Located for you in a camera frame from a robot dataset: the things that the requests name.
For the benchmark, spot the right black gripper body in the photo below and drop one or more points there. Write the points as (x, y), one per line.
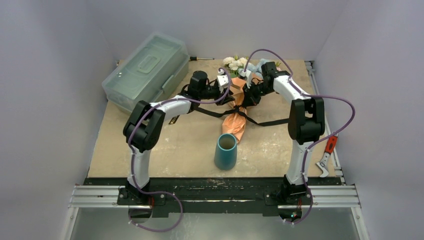
(250, 98)

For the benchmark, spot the orange flower bouquet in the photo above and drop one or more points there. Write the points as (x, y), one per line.
(234, 123)

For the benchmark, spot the translucent plastic storage box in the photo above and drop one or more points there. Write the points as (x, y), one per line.
(150, 73)

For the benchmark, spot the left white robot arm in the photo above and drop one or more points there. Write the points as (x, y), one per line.
(144, 125)

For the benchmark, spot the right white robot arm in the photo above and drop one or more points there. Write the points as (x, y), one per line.
(305, 125)

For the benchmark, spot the teal ceramic vase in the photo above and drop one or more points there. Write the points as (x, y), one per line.
(225, 156)

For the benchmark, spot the screwdriver at back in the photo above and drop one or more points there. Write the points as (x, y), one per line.
(195, 58)

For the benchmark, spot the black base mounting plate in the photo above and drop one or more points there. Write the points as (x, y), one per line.
(228, 195)

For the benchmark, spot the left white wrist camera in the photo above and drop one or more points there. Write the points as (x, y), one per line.
(223, 79)

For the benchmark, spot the orange handled wrench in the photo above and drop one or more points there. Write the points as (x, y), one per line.
(329, 149)

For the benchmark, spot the aluminium frame rail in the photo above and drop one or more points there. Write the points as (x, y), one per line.
(107, 196)

